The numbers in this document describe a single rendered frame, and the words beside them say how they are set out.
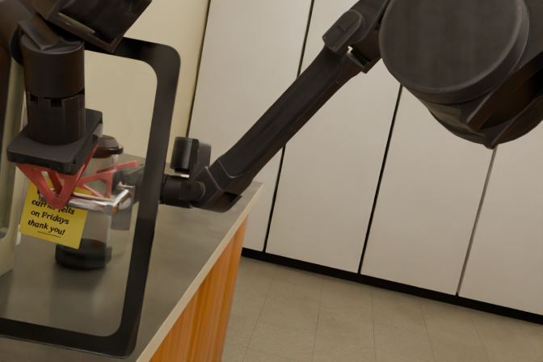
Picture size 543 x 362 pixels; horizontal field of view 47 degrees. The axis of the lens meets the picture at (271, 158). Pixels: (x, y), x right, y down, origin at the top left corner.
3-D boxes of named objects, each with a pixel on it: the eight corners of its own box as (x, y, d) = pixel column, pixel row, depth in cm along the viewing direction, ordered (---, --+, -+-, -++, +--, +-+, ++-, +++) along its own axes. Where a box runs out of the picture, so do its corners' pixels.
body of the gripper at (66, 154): (6, 165, 62) (-2, 102, 58) (48, 114, 70) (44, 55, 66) (69, 178, 62) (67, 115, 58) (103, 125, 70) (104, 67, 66)
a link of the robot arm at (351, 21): (368, 23, 92) (397, 48, 101) (347, 1, 95) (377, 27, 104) (187, 212, 105) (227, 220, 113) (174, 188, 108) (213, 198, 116)
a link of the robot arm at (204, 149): (199, 201, 105) (230, 208, 112) (211, 135, 106) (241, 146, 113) (150, 195, 112) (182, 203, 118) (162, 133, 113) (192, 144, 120)
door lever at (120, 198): (52, 195, 75) (56, 174, 74) (130, 210, 75) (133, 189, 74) (35, 207, 69) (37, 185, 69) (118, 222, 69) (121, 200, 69)
